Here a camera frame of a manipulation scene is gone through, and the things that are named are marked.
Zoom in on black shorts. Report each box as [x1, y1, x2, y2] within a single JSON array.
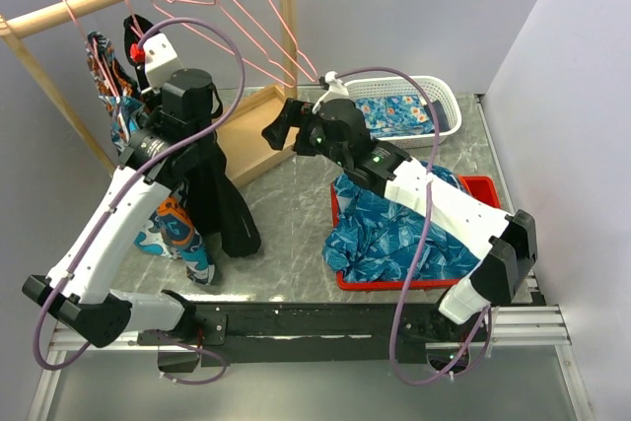
[[121, 25, 261, 257]]

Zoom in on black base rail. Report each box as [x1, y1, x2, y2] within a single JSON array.
[[137, 302, 473, 367]]

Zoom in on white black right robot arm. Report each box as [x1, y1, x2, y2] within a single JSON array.
[[261, 99, 537, 341]]

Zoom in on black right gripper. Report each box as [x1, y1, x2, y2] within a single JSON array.
[[262, 98, 350, 169]]

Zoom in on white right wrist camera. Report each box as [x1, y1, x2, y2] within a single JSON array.
[[317, 71, 349, 104]]

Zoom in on dark denim cloth in basket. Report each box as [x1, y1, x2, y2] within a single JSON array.
[[423, 101, 451, 133]]

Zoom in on aluminium frame rail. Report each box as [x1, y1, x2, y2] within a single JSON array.
[[29, 306, 592, 420]]

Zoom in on orange blue patterned shorts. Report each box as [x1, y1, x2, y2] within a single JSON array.
[[86, 31, 215, 285]]

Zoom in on pink wire hanger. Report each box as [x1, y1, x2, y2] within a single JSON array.
[[150, 0, 300, 87], [223, 0, 317, 88], [123, 0, 144, 39]]

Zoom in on red plastic tray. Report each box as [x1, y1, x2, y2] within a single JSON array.
[[328, 175, 504, 292]]

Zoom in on wooden clothes rack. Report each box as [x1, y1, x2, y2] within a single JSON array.
[[1, 0, 299, 186]]

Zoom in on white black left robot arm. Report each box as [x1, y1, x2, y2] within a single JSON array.
[[23, 69, 216, 348]]

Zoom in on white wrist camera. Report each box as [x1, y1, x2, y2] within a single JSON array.
[[130, 34, 183, 91], [317, 71, 349, 104]]

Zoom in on blue floral shorts in basket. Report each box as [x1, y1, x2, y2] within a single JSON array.
[[354, 95, 435, 138]]

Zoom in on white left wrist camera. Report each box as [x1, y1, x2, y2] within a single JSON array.
[[130, 34, 183, 91]]

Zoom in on pink hanger holding shorts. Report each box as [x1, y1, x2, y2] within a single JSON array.
[[61, 0, 122, 98]]

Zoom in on blue leaf-print shorts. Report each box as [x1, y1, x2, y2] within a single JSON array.
[[322, 174, 479, 283]]

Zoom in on white plastic basket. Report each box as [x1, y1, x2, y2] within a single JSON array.
[[345, 76, 462, 149]]

